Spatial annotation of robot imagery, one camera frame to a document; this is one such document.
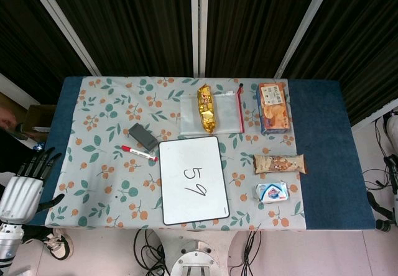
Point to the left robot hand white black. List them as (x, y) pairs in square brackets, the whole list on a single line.
[(18, 198)]

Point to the dark grey eraser block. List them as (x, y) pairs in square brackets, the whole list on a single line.
[(143, 136)]

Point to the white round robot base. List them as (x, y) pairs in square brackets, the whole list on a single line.
[(196, 257)]

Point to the red marker pen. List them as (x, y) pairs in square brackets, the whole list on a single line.
[(138, 153)]

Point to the person in black clothes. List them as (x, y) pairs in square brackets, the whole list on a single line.
[(12, 151)]

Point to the black white sneaker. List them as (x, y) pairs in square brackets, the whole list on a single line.
[(59, 246)]

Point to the cardboard box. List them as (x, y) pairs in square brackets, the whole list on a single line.
[(35, 117)]

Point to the floral tablecloth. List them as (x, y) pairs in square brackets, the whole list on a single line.
[(124, 108)]

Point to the gold snack bag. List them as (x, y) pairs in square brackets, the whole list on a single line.
[(207, 111)]

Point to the clear zip pouch red zipper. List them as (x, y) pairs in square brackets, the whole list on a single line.
[(228, 114)]

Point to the white blue soap packet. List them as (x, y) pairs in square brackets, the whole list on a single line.
[(273, 192)]

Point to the brown snack bar wrapper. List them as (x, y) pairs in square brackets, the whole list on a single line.
[(280, 163)]

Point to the orange biscuit box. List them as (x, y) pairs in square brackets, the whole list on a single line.
[(275, 111)]

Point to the blue felt table cover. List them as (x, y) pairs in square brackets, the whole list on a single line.
[(329, 151)]

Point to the black tripod stand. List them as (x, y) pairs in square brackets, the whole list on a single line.
[(388, 195)]

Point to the white frame post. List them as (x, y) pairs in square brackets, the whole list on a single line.
[(62, 27), (199, 24), (303, 24), (373, 116), (15, 86)]

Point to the white whiteboard black frame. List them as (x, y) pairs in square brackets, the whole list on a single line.
[(192, 179)]

